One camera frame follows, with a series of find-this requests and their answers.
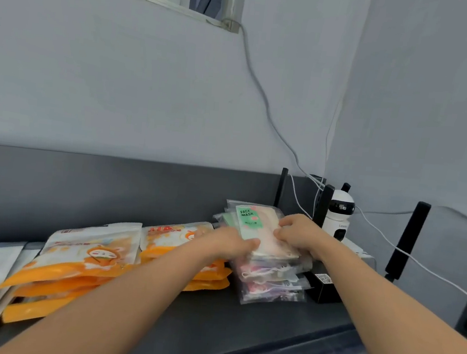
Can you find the person's left hand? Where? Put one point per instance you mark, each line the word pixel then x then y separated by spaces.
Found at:
pixel 228 243

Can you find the person's right hand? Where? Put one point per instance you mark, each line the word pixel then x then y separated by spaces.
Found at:
pixel 304 234

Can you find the person's left thumb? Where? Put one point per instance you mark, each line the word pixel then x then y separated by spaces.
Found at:
pixel 252 244

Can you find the person's right thumb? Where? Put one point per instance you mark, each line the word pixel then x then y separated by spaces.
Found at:
pixel 283 233

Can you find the pink mask packet green label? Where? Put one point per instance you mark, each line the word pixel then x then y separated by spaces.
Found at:
pixel 267 232

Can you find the person's right forearm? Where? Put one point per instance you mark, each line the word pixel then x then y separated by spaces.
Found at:
pixel 393 320

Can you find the person's left forearm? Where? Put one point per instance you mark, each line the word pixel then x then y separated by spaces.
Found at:
pixel 120 300

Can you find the stack of clear mask packets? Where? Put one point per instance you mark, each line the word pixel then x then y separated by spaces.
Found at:
pixel 270 278

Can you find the short black router antenna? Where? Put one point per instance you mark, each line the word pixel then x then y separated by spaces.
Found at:
pixel 282 186

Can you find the black router box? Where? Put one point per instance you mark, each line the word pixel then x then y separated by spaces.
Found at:
pixel 324 286

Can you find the white flat box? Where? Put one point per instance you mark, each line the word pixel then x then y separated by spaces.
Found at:
pixel 359 250

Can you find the large black router antenna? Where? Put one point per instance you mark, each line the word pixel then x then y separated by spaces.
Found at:
pixel 407 241

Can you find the pile of orange cartoon packets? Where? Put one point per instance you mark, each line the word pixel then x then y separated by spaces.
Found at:
pixel 83 259

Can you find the dark grey shelf back panel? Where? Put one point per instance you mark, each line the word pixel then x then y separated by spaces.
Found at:
pixel 90 193

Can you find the white round security camera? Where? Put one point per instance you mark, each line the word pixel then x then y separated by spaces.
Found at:
pixel 339 217

